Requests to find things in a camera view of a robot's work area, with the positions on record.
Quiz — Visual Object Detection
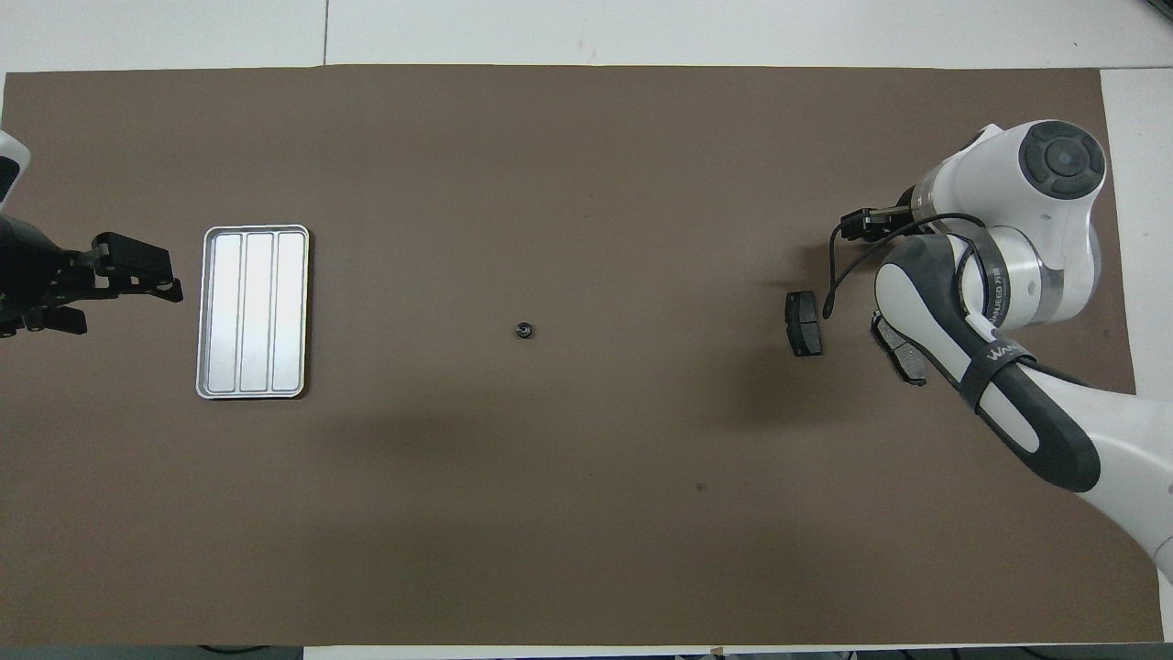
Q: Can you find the long grey brake pad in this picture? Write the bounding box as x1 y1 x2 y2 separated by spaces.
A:
871 312 928 387

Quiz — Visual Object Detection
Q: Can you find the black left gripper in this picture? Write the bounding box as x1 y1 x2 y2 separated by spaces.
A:
0 215 184 336

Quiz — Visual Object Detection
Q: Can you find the silver metal tray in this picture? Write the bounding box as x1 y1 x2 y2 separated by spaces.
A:
195 225 311 401

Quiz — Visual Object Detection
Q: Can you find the short dark brake pad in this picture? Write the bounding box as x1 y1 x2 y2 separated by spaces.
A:
784 290 824 358

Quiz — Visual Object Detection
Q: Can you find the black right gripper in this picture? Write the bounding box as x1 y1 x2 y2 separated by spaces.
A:
840 188 926 241

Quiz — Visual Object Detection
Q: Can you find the brown table mat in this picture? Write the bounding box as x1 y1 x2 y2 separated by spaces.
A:
0 64 1165 647

